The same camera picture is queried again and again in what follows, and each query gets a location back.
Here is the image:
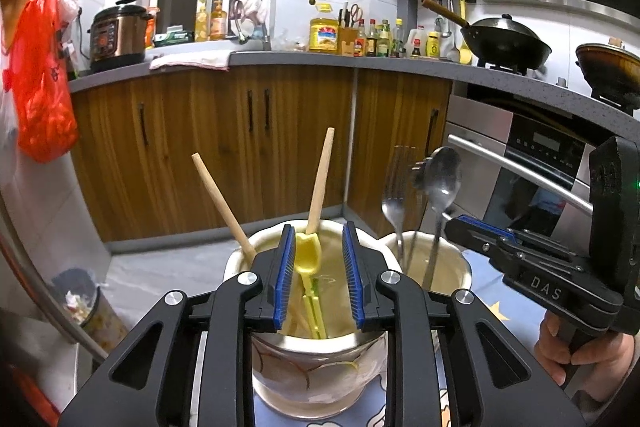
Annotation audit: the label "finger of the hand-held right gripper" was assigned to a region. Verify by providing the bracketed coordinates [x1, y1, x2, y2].
[444, 214, 532, 269]

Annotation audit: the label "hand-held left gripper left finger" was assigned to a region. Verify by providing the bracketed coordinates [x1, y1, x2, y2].
[57, 223, 299, 427]

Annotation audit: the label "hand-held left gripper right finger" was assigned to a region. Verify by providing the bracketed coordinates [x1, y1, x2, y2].
[341, 221, 589, 427]

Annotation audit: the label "yellow plastic training chopsticks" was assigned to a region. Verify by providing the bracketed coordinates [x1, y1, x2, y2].
[294, 232, 329, 341]

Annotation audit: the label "gold fork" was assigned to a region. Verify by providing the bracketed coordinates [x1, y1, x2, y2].
[387, 146, 426, 276]

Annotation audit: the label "steel spoon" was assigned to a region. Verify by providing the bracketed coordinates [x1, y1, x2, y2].
[421, 146, 462, 290]

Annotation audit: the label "steel fork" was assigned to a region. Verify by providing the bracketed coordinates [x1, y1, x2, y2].
[380, 187, 406, 261]

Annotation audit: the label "wooden chopstick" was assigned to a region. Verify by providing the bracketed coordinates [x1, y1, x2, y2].
[304, 127, 336, 237]
[191, 152, 259, 261]

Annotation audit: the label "cream ceramic utensil holder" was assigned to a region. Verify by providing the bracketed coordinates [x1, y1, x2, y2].
[222, 219, 474, 414]

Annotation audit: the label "person's right hand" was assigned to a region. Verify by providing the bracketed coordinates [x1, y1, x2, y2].
[532, 309, 640, 405]

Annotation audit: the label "stainless steel built-in oven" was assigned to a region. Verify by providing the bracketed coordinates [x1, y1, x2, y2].
[442, 93, 640, 270]

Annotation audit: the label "brown cooking pot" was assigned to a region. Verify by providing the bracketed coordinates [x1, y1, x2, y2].
[574, 38, 640, 102]

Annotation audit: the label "wooden kitchen cabinet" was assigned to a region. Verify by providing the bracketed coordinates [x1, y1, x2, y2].
[69, 66, 454, 244]

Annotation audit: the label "grey kitchen countertop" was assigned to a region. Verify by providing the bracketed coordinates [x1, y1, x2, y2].
[67, 49, 640, 118]

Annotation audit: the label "steel ladle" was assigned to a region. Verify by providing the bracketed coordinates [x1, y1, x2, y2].
[445, 0, 461, 63]

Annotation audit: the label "yellow plastic spatula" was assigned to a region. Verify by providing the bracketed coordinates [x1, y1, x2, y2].
[457, 0, 474, 66]

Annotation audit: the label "trash bin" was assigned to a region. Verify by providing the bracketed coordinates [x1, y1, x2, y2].
[50, 267, 132, 354]

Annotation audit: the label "black wok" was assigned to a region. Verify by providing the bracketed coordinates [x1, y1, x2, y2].
[419, 0, 553, 72]

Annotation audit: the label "row of sauce bottles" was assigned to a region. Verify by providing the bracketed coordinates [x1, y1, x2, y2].
[355, 18, 442, 60]

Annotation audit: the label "wooden knife block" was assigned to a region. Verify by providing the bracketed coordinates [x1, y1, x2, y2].
[338, 4, 364, 56]

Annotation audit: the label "white dish towel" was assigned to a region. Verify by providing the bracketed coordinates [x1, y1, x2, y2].
[148, 51, 234, 72]

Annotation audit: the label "yellow cooking oil bottle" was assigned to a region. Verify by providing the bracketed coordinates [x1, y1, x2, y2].
[308, 4, 341, 54]

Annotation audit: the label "steel faucet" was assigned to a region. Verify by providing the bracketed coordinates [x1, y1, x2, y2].
[230, 2, 274, 52]

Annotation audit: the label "orange dish soap bottle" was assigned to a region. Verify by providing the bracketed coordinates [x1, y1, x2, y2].
[209, 0, 227, 40]

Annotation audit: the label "green box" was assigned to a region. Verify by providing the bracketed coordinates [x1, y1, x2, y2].
[152, 29, 195, 47]

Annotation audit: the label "yellow dish soap bottle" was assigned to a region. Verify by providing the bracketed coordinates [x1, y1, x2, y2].
[194, 0, 209, 42]

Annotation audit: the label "white cloth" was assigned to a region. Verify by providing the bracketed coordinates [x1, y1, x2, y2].
[233, 0, 269, 24]

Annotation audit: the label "electric pressure cooker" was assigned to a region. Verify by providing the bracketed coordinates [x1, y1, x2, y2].
[87, 0, 155, 74]

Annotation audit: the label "red plastic bag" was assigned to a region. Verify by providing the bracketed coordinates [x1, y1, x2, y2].
[2, 0, 80, 164]

